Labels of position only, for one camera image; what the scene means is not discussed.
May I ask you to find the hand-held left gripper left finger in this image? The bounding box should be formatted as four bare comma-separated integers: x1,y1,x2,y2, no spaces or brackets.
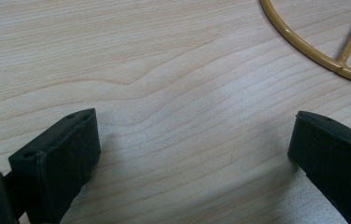
7,107,102,224

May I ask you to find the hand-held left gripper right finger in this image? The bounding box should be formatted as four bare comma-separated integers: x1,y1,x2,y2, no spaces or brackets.
287,110,351,224

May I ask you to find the gold wire rack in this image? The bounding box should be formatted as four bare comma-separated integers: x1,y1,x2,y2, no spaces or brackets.
260,0,351,89

